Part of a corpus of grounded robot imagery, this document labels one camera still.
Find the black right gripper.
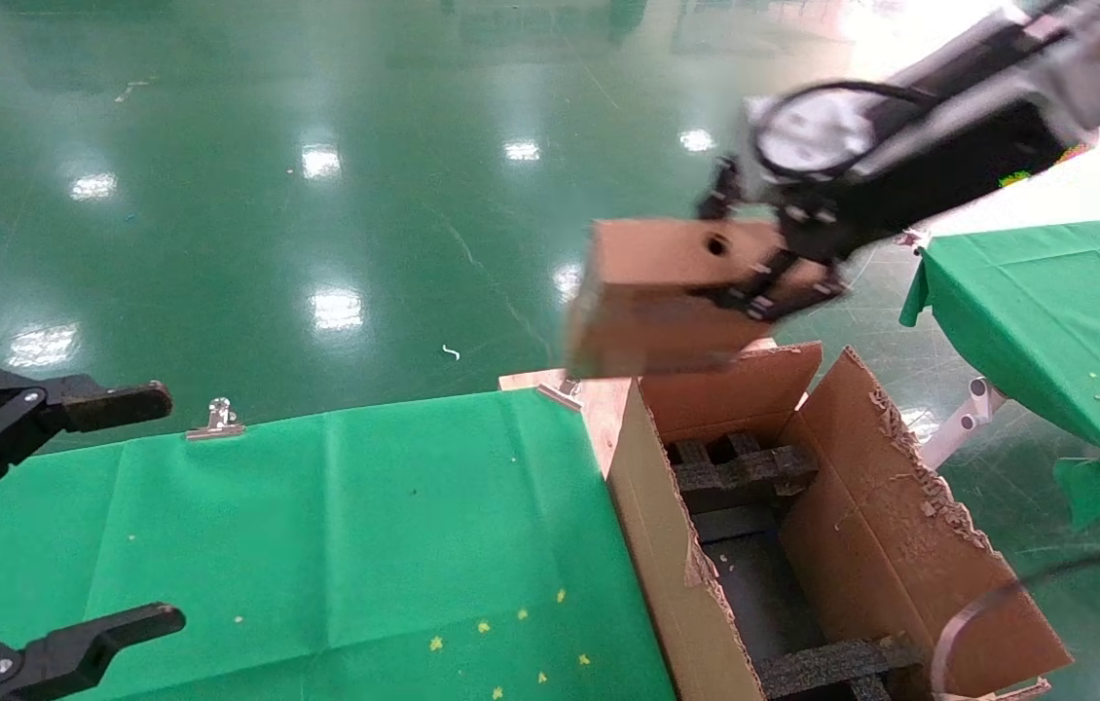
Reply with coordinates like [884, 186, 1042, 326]
[699, 97, 1072, 322]

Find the small brown cardboard box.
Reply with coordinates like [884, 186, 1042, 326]
[565, 218, 848, 381]

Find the large open brown carton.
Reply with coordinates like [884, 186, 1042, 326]
[605, 341, 1075, 701]

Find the black carton bottom liner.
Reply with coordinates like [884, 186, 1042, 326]
[691, 504, 838, 668]

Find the large green table cloth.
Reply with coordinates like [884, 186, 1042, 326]
[0, 389, 678, 701]

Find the black cross-shaped foam insert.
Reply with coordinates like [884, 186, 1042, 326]
[667, 433, 819, 515]

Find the white table leg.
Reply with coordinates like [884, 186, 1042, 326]
[920, 378, 1008, 470]

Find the green cloth with creases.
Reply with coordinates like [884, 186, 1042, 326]
[898, 214, 1100, 534]

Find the black foam bar insert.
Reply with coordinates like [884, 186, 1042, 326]
[754, 633, 923, 701]

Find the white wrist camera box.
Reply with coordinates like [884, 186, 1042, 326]
[740, 83, 906, 201]

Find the silver camera mount bracket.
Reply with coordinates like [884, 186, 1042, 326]
[857, 54, 1096, 181]

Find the dark hanging cable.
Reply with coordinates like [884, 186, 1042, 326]
[930, 538, 1100, 698]

